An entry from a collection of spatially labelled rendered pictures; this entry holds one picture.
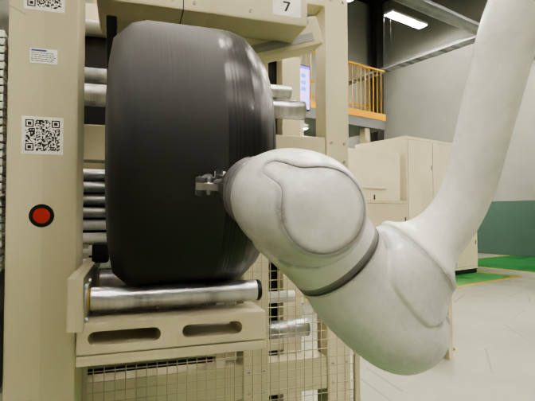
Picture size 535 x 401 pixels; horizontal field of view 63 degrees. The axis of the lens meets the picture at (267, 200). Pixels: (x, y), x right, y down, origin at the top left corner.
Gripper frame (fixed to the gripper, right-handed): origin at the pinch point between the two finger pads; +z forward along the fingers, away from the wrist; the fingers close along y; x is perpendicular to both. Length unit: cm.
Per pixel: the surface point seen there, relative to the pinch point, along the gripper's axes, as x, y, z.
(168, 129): -8.3, 8.6, 4.0
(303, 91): -83, -187, 431
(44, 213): 8.5, 30.8, 22.8
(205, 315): 27.3, 0.4, 10.7
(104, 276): 27, 20, 41
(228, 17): -44, -13, 58
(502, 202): 94, -917, 826
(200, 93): -14.9, 3.0, 6.0
